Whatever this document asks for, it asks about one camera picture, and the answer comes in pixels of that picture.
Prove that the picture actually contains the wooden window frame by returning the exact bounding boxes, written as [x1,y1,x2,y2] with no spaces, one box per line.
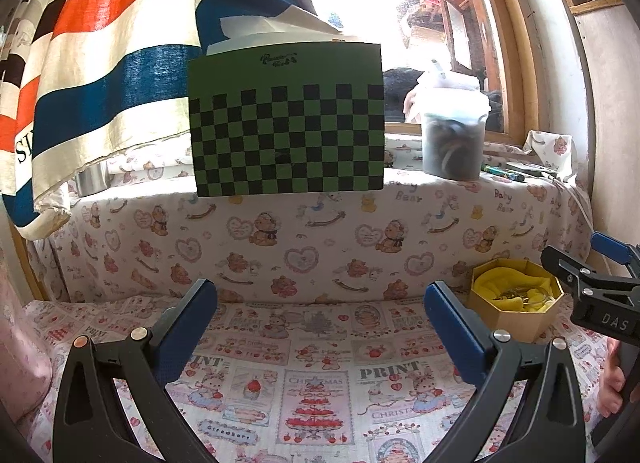
[382,0,541,144]

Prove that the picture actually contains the dark flat device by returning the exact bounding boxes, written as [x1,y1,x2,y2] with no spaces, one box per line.
[505,160,560,178]

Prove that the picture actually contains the metal cup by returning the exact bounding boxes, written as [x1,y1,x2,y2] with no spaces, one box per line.
[75,163,110,196]

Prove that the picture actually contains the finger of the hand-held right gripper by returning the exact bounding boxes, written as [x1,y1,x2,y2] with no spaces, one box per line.
[540,244,640,306]
[590,230,640,278]

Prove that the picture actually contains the white cable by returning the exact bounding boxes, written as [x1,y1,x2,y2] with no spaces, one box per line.
[550,176,595,226]

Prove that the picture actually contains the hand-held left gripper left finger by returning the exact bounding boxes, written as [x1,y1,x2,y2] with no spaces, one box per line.
[52,279,219,463]

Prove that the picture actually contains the bear print cloth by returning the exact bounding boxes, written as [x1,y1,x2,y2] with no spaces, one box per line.
[25,130,593,306]

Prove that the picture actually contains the person's right hand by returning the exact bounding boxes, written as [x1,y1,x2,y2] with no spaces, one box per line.
[597,335,640,419]

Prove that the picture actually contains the strawberry print bedsheet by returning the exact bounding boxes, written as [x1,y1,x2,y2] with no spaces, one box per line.
[15,288,616,463]

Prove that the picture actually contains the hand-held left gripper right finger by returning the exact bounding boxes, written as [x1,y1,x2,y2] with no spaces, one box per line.
[424,281,586,463]

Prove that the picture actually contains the gold octagonal jewelry box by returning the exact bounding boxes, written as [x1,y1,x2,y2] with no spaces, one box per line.
[467,258,565,344]

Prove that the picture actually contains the silver bangle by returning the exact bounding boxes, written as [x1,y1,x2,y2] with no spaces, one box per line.
[520,290,553,311]

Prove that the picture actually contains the green checkered box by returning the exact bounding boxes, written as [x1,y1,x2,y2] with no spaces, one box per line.
[187,42,386,198]

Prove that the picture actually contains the pale wooden board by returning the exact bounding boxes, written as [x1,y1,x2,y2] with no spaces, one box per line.
[552,0,640,276]

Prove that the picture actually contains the pink cloth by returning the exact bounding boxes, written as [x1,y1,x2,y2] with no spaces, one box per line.
[0,263,55,426]

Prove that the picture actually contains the striped cloth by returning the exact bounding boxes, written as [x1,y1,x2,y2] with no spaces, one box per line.
[0,0,346,241]

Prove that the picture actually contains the yellow cloth lining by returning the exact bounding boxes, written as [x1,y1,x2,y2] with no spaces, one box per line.
[473,265,560,315]

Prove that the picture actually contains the gold pendant jewelry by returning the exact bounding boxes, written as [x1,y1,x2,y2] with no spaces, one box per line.
[492,288,531,309]

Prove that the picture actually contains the blue green pen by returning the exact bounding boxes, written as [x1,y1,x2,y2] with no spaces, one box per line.
[481,166,526,182]

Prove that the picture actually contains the clear tub with white lid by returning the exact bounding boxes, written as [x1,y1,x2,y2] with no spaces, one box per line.
[414,70,491,180]

